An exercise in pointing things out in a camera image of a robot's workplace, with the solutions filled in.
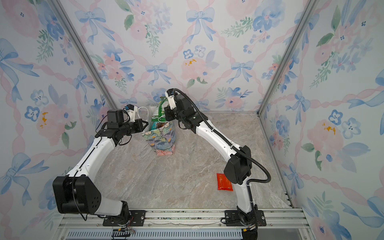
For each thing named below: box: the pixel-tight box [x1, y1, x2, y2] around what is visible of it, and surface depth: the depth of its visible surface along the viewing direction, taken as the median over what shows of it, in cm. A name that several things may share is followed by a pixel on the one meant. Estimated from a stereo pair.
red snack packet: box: [216, 173, 233, 192], surface depth 85 cm
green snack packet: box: [151, 96, 168, 123], surface depth 82 cm
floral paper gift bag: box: [141, 106, 176, 156], surface depth 85 cm
